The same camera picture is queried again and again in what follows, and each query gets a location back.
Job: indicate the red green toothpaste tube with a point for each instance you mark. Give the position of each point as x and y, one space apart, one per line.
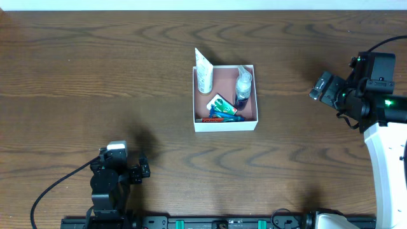
220 120

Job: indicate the white cream tube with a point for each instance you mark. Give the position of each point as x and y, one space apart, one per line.
204 73

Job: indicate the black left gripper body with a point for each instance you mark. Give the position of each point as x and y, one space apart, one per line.
135 173

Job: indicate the black mounting rail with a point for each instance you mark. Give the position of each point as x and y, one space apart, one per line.
162 222

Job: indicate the green soap box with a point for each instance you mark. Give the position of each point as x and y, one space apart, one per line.
222 105

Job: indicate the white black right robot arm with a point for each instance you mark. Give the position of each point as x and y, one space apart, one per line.
381 118

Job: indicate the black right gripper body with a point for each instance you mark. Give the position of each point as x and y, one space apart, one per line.
331 91

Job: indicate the clear bottle with purple liquid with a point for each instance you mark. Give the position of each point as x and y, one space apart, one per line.
242 88

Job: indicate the white box with pink interior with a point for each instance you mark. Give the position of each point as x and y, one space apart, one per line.
224 81

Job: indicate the blue disposable razor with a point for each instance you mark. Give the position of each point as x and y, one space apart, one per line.
225 116

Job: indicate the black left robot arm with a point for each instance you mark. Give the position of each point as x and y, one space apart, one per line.
110 183

